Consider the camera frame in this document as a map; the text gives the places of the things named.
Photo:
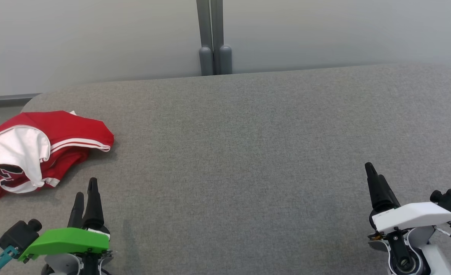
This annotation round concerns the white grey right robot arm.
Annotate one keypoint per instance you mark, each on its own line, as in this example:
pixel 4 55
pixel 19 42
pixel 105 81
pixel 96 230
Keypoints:
pixel 408 252

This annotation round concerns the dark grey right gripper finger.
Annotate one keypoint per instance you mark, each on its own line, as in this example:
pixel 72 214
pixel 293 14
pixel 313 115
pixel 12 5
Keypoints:
pixel 373 191
pixel 388 196

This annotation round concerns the grey baseboard strip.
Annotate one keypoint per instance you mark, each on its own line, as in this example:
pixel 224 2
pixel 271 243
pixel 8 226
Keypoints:
pixel 7 98

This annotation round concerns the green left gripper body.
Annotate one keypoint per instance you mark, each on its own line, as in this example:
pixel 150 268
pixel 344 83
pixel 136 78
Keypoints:
pixel 67 240

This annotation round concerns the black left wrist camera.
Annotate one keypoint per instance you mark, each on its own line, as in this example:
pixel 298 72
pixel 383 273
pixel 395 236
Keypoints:
pixel 17 235

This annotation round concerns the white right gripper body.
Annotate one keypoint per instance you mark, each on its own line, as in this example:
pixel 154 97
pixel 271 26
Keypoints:
pixel 414 215

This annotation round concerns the red fleece garment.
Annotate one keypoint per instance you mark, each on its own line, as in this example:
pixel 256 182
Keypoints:
pixel 17 152

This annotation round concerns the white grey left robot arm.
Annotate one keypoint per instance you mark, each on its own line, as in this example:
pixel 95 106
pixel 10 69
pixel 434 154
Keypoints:
pixel 70 265

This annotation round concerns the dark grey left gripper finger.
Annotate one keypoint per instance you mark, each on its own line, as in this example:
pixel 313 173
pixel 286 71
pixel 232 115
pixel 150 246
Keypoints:
pixel 94 206
pixel 77 212

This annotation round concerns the grey fabric sofa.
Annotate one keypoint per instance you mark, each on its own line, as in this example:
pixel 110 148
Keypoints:
pixel 248 160

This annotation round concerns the red shorts with white stripes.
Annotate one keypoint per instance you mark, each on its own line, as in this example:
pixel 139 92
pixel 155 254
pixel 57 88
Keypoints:
pixel 68 128

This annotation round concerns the grey partition post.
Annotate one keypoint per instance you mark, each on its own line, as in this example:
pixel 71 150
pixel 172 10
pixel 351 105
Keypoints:
pixel 214 38

